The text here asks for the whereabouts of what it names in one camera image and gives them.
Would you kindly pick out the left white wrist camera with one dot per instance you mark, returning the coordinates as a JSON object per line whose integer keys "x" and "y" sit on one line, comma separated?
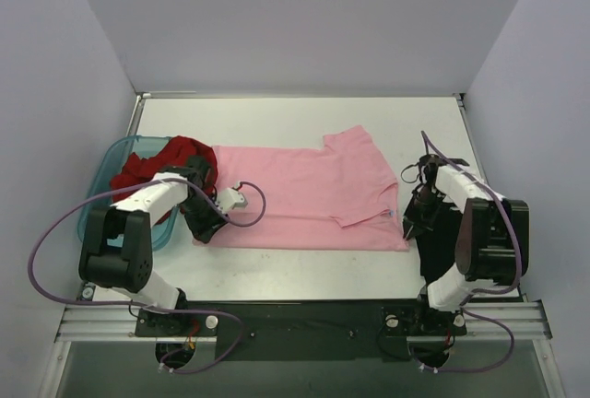
{"x": 230, "y": 199}

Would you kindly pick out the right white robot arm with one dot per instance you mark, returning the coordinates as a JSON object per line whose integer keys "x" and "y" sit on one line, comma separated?
{"x": 471, "y": 240}

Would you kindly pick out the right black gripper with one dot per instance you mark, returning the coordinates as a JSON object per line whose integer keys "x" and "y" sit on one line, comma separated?
{"x": 416, "y": 213}

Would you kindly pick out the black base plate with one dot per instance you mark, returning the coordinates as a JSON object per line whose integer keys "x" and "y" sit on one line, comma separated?
{"x": 309, "y": 330}

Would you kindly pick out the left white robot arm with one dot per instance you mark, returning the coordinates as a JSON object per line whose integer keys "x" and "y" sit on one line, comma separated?
{"x": 117, "y": 246}

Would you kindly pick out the pink t shirt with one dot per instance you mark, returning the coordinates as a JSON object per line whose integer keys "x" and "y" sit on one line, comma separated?
{"x": 342, "y": 196}

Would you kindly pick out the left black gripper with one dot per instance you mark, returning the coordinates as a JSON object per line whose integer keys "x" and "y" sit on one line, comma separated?
{"x": 206, "y": 222}

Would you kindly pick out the black folded t shirt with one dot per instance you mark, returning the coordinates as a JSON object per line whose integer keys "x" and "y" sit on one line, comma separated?
{"x": 436, "y": 248}

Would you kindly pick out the red t shirt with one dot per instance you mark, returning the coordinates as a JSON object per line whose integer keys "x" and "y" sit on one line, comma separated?
{"x": 184, "y": 154}

